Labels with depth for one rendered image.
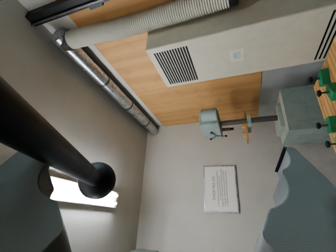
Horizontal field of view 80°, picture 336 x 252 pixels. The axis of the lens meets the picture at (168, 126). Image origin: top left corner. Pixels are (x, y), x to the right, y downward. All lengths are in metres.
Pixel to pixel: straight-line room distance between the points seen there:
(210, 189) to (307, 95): 1.66
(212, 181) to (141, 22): 2.25
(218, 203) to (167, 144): 1.20
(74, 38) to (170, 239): 2.67
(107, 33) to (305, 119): 1.95
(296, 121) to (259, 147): 0.99
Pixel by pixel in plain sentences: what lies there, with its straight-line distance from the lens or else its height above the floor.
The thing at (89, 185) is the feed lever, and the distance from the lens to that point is 0.20.
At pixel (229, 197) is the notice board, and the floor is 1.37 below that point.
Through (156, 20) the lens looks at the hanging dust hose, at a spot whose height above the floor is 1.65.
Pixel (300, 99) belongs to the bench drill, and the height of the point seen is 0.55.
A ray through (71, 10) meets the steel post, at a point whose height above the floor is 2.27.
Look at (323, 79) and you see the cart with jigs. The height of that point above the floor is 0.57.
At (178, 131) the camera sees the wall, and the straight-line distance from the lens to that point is 3.43.
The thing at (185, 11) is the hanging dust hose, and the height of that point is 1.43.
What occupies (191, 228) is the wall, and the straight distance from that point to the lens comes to 3.09.
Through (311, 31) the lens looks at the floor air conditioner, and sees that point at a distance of 1.80.
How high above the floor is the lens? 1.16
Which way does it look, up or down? 19 degrees up
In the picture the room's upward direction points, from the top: 96 degrees counter-clockwise
